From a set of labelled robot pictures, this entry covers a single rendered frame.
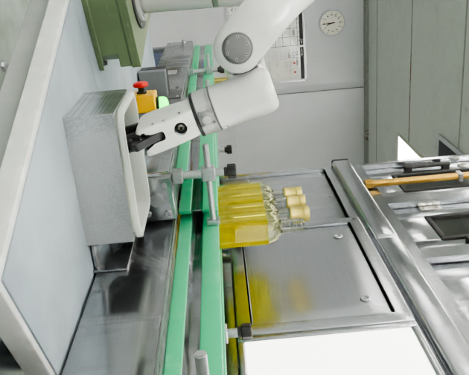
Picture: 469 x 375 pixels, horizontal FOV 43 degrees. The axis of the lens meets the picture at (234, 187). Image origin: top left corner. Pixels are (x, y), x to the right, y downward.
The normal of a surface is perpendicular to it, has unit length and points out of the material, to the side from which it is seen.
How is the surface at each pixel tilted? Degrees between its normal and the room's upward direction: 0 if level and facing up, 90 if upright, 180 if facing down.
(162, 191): 90
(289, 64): 89
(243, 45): 92
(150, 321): 90
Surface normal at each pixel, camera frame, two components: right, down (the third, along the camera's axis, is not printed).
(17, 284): 1.00, -0.09
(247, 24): -0.12, 0.11
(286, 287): -0.07, -0.93
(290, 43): 0.04, 0.37
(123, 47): 0.07, 0.72
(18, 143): -0.06, -0.69
